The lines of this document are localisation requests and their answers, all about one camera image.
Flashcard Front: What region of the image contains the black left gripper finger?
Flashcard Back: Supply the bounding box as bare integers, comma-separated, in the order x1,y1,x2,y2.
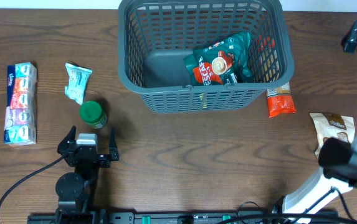
108,128,118,156
60,126,76,146

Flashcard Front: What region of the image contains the teal white wipes packet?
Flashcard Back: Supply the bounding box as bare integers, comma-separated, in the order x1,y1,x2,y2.
65,63,93,105

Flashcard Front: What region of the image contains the beige brown snack bag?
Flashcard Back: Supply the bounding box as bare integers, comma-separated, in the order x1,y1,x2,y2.
310,113,355,158

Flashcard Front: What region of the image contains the orange snack packet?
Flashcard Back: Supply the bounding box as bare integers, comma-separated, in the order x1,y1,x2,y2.
257,34,297,119

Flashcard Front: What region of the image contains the green Nescafe coffee bag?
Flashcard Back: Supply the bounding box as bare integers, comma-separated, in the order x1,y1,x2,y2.
184,32,253,86

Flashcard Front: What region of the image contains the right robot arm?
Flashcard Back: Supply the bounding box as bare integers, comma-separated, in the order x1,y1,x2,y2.
278,113,357,223

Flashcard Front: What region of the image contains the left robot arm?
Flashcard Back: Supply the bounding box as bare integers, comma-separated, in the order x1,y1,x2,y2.
55,126,119,223

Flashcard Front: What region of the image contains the green lidded jar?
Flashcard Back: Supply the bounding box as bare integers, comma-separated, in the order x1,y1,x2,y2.
79,101,108,129

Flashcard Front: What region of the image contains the Kleenex tissue multipack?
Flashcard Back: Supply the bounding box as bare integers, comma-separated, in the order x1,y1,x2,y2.
4,62,37,146

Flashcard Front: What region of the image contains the grey plastic basket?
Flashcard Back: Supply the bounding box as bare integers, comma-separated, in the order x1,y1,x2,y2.
118,0,295,113

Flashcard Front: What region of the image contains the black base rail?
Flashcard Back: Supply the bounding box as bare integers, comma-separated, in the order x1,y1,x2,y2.
27,210,340,224

